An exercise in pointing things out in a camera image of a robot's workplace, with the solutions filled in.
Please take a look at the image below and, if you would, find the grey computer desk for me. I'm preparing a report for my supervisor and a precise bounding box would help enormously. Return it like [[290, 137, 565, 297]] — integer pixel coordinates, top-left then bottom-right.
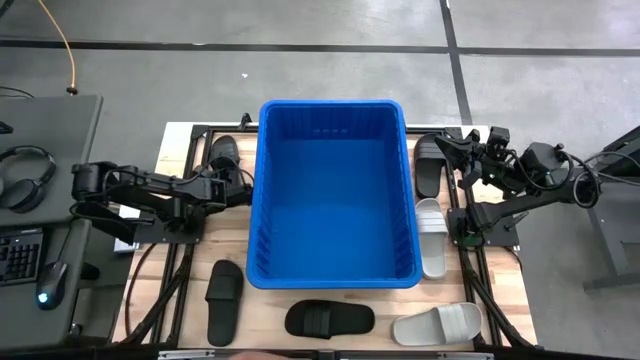
[[0, 93, 105, 354]]

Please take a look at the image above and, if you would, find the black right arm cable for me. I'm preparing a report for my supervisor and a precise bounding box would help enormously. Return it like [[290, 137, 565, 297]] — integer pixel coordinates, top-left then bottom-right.
[[509, 147, 602, 210]]

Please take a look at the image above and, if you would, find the white rubber slide sandal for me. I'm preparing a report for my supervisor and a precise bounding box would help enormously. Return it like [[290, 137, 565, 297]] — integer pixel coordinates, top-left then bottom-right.
[[414, 197, 450, 281], [391, 301, 484, 348]]

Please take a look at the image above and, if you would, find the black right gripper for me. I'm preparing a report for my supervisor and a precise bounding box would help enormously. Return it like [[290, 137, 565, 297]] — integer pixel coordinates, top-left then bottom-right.
[[433, 132, 509, 191]]

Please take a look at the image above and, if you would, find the dark grey side table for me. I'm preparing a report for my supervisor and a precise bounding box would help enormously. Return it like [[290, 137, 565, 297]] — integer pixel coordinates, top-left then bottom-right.
[[582, 124, 640, 292]]

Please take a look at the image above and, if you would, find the black rubber slide sandal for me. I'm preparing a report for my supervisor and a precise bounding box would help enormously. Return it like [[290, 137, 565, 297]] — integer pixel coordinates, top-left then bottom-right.
[[205, 259, 245, 348], [284, 299, 377, 340], [414, 132, 449, 199], [208, 134, 242, 174]]

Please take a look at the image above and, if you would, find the small white box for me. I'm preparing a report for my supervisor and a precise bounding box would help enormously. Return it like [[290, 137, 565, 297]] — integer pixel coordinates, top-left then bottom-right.
[[113, 204, 142, 254]]

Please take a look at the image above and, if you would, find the orange cable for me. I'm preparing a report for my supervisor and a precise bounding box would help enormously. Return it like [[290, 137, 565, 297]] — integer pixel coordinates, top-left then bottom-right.
[[37, 0, 80, 96]]

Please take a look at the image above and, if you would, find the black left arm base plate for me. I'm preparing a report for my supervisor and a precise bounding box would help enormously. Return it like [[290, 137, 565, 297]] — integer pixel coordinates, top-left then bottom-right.
[[132, 204, 207, 246]]

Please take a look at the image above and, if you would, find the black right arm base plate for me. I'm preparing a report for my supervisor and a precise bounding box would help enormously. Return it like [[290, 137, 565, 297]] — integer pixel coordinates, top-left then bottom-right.
[[446, 206, 521, 249]]

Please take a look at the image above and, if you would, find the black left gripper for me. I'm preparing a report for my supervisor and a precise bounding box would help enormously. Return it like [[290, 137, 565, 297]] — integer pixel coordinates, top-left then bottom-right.
[[192, 175, 254, 207]]

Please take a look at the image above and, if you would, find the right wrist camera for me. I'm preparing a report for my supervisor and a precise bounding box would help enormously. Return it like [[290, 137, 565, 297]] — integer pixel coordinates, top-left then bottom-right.
[[487, 126, 511, 151]]

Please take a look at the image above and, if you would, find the black clamp lever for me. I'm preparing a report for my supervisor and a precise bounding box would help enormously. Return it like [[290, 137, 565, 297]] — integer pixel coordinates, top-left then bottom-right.
[[503, 210, 531, 232]]

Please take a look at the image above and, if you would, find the silver metal bracket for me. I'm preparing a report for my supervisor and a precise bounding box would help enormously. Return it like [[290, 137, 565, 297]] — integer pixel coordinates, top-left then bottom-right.
[[157, 349, 216, 360], [438, 350, 495, 360]]

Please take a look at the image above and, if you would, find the blue plastic bin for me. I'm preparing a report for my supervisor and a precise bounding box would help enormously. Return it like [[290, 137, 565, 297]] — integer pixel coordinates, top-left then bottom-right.
[[246, 98, 424, 291]]

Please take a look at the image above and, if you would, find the black computer keyboard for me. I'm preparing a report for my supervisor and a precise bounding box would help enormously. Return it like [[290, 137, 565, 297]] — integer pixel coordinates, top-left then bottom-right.
[[0, 228, 46, 288]]

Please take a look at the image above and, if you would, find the black computer mouse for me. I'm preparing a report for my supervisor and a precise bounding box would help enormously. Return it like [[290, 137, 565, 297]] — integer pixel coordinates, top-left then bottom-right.
[[34, 260, 70, 312]]

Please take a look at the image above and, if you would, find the black over-ear headphones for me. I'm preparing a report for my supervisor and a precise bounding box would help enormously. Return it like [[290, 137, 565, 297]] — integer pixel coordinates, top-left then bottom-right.
[[0, 144, 58, 215]]

